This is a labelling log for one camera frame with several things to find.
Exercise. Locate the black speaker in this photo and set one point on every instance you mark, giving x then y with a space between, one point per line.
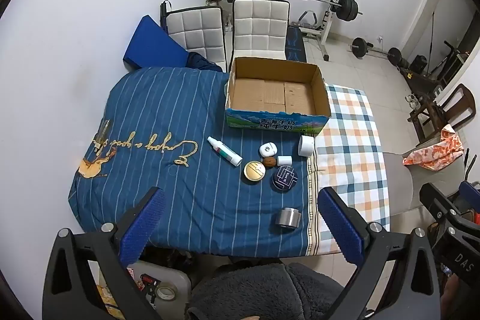
418 64

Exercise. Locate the round gold tin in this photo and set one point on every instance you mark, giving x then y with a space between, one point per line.
254 172

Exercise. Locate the dark wooden chair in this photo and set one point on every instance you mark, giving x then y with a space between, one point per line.
459 106

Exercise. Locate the grey plastic container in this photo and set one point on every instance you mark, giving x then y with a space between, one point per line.
176 278

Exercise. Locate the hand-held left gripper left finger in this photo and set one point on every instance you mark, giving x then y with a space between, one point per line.
144 226

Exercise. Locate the brown walnut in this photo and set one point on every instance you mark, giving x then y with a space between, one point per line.
269 163

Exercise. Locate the white tube green label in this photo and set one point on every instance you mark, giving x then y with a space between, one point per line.
225 152

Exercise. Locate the white barbell rack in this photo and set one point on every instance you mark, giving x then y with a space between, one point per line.
327 27

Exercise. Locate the grey armchair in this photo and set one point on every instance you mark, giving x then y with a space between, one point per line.
403 185

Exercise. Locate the white earbud case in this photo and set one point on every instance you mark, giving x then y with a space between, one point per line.
267 149

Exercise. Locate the orange patterned cloth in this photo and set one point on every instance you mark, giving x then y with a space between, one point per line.
435 151

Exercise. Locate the blue foam mat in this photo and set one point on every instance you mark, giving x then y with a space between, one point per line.
150 42

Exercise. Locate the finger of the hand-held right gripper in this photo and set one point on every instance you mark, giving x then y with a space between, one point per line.
470 192
438 202

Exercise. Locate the white padded chair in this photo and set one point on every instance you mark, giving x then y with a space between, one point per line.
195 31
258 27

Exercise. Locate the dark blue patterned round tin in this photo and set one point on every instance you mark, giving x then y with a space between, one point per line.
284 178

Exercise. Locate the dark blue cloth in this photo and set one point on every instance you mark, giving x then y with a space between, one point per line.
200 62

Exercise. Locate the plaid blanket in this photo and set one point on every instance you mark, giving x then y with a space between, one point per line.
348 140

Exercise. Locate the white shoes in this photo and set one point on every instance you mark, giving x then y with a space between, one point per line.
413 100

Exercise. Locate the silver cylinder tin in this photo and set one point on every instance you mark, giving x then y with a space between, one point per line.
288 219

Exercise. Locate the large white jar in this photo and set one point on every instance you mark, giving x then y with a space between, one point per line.
306 146

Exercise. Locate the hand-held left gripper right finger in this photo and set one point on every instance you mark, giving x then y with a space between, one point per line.
341 226

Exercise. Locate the short barbell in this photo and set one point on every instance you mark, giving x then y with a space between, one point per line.
359 45

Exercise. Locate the dark wooden rack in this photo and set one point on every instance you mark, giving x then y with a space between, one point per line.
455 59

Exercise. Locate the tape roll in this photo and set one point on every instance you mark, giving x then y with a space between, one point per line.
165 293

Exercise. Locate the cardboard box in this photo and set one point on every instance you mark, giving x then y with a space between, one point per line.
240 121

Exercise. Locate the blue striped blanket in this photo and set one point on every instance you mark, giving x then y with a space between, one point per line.
168 106

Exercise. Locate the person's dark fleece clothing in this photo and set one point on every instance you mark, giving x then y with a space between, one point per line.
262 290

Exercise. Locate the small white jar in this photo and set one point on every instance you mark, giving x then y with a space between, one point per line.
284 160

